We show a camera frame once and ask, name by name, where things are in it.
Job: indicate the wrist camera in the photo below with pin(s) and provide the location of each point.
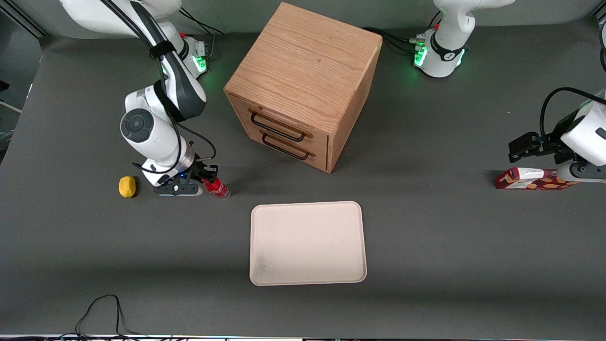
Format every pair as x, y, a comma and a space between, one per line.
176, 189
587, 173

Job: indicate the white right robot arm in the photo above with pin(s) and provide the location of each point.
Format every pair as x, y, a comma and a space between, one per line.
156, 137

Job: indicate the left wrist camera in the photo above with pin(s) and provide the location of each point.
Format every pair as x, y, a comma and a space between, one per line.
587, 173

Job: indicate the beige plastic tray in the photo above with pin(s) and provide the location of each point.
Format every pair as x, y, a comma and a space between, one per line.
307, 244

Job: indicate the wooden drawer cabinet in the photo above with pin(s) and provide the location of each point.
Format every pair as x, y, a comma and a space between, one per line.
307, 61

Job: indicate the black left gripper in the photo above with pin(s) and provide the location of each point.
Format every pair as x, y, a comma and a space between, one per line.
555, 144

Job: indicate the red coke bottle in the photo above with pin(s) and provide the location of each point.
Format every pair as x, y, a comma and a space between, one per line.
218, 188

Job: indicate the red snack box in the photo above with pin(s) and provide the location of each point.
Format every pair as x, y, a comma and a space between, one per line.
525, 180

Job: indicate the yellow lemon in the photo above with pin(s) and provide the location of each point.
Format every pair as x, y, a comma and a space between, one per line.
127, 186

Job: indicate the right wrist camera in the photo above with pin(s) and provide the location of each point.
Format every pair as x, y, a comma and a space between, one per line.
176, 189

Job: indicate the wooden drawer front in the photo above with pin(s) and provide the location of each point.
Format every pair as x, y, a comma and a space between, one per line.
317, 139
319, 158

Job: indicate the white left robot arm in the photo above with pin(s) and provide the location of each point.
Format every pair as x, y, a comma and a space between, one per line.
447, 42

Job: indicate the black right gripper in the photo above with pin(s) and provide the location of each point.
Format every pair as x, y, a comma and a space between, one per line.
200, 170

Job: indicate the aluminium frame rail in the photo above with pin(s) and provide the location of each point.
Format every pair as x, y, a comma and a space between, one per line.
26, 22
599, 18

